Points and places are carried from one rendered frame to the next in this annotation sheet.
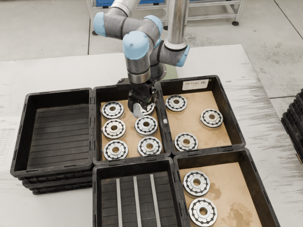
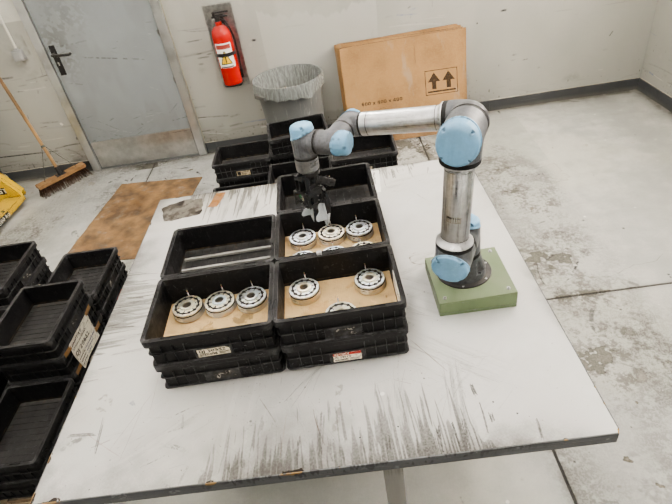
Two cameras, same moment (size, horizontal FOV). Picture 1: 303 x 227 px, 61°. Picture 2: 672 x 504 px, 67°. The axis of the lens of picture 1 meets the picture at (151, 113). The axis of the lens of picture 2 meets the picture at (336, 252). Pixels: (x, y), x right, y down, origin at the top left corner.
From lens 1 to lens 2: 167 cm
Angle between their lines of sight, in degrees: 66
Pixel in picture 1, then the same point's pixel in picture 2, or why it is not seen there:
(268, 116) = (386, 443)
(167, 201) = not seen: hidden behind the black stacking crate
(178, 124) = (338, 288)
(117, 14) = (349, 116)
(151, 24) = (329, 133)
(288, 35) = not seen: outside the picture
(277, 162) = (291, 434)
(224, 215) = (214, 324)
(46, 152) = not seen: hidden behind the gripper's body
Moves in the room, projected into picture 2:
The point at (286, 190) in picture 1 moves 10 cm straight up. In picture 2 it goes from (246, 436) to (237, 415)
